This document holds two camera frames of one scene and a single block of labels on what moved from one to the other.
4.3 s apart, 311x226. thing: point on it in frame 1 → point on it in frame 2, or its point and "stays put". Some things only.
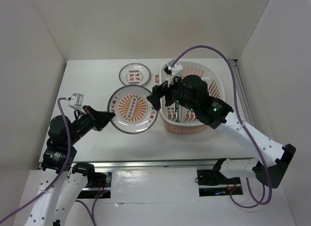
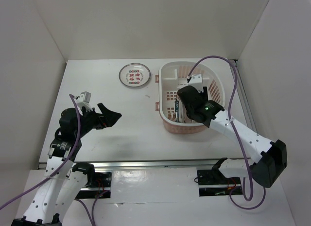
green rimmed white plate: [177, 112] stays put
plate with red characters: [134, 74] stays put
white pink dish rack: [177, 118] stays put
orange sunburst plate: [134, 113] → [184, 119]
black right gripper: [158, 91] → [204, 95]
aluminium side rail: [243, 90] stays put
